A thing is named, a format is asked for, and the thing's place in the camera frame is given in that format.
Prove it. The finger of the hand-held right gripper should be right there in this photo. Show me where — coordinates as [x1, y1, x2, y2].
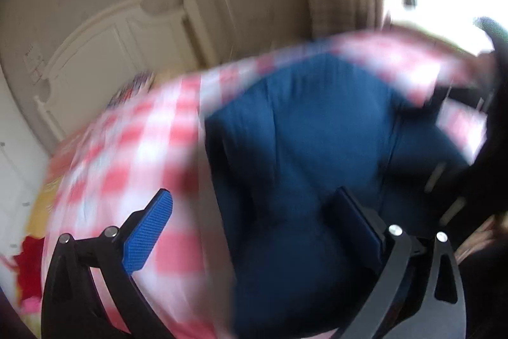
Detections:
[423, 158, 481, 230]
[431, 83, 497, 115]

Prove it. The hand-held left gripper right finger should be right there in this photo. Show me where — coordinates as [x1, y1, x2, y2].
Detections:
[332, 186, 467, 339]

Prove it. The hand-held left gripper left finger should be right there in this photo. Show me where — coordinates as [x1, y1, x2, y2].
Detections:
[41, 188, 175, 339]

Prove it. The blue puffer jacket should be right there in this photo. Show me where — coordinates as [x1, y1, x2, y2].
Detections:
[202, 49, 473, 339]

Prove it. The red checkered bed sheet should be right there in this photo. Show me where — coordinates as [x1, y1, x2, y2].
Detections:
[40, 27, 501, 339]

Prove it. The yellow cloth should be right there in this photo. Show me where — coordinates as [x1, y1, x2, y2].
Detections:
[26, 180, 60, 240]

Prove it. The red cloth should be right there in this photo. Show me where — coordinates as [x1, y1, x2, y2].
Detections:
[12, 236, 45, 300]

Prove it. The pink cloth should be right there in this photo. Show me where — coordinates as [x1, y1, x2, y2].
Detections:
[20, 295, 45, 326]

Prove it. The white cabinet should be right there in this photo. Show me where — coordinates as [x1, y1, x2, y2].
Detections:
[0, 77, 52, 256]

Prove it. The floral embroidered pillow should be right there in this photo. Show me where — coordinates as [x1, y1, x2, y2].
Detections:
[107, 71, 157, 107]

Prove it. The white wooden headboard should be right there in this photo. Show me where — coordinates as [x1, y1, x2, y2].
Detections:
[22, 0, 217, 141]

